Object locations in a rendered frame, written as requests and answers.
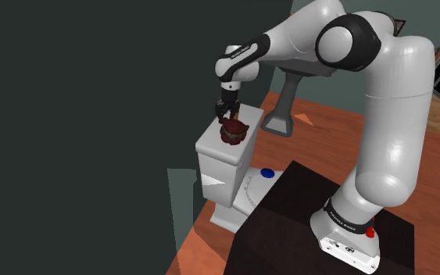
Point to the blue round disc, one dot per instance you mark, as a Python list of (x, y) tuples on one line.
[(267, 173)]

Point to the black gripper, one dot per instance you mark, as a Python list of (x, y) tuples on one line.
[(228, 96)]

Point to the white toilet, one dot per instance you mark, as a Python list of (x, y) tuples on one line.
[(227, 160)]

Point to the grey pedestal sink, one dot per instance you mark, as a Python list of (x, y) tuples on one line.
[(282, 110)]

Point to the dark red round pot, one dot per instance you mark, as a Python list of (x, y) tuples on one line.
[(233, 131)]

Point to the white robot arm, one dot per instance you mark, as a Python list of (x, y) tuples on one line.
[(395, 114)]

